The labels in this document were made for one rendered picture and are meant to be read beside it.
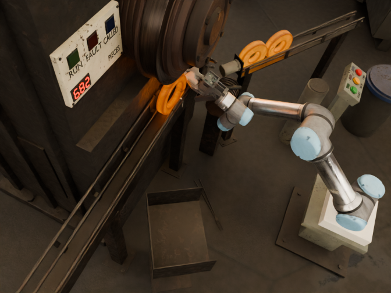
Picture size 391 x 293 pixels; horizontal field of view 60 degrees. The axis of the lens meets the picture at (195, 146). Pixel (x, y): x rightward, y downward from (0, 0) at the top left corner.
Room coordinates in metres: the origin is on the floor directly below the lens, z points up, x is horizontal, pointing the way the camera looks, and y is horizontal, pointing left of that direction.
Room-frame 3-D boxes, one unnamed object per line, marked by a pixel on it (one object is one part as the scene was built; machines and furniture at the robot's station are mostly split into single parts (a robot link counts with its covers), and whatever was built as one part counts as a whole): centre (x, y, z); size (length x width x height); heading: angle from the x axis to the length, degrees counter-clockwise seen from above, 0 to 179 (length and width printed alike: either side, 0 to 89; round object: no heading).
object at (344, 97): (1.42, -0.77, 0.31); 0.24 x 0.16 x 0.62; 164
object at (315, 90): (1.42, -0.60, 0.26); 0.12 x 0.12 x 0.52
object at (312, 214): (0.81, -0.78, 0.28); 0.32 x 0.32 x 0.04; 74
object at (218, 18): (0.94, 0.03, 1.11); 0.28 x 0.06 x 0.28; 164
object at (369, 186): (0.80, -0.78, 0.53); 0.13 x 0.12 x 0.14; 153
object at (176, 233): (0.40, 0.00, 0.36); 0.26 x 0.20 x 0.72; 19
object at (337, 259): (0.81, -0.78, 0.13); 0.40 x 0.40 x 0.26; 74
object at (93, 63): (0.67, 0.33, 1.15); 0.26 x 0.02 x 0.18; 164
